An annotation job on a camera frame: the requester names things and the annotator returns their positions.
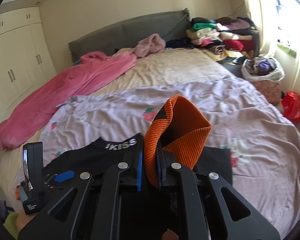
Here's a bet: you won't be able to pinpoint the floral storage box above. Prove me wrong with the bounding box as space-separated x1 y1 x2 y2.
252 80 282 106

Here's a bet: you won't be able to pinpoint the pile of folded clothes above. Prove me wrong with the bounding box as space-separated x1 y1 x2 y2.
186 17 260 64

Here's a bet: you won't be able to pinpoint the dark navy garment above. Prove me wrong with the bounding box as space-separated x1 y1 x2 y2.
166 37 194 49

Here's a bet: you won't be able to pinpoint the lilac strawberry print duvet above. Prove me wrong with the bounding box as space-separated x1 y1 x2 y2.
40 77 300 237

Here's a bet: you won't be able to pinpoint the black orange IKISS sweater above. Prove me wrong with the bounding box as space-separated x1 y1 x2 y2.
43 95 232 186

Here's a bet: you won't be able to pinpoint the pink fleece blanket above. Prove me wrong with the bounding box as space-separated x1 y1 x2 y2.
0 51 137 151

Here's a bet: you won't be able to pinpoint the cream wardrobe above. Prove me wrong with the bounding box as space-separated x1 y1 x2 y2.
0 7 57 123

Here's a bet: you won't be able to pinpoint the dusty pink fluffy garment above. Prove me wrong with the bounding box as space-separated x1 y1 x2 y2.
134 34 166 58

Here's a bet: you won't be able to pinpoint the left hand red nails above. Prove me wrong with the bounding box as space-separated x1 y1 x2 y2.
15 210 36 232

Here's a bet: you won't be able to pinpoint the grey padded headboard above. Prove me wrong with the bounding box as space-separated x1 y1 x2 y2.
68 8 191 63

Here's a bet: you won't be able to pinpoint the red plastic bag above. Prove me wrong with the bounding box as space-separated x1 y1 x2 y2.
281 91 300 124

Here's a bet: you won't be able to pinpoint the white bag of clothes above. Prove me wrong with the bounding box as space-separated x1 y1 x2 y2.
241 57 285 82

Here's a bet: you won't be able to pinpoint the cream bed sheet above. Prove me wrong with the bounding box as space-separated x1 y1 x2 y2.
0 49 233 212

